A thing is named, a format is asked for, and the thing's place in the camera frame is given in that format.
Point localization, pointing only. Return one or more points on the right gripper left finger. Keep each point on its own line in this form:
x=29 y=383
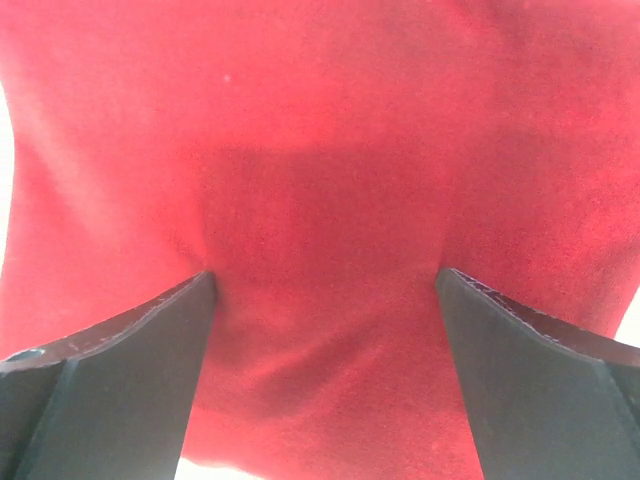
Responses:
x=112 y=401

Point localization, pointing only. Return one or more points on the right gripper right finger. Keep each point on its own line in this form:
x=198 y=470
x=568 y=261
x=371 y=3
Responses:
x=545 y=399

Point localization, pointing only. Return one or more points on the dark red t shirt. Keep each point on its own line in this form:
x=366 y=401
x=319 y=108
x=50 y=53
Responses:
x=324 y=159

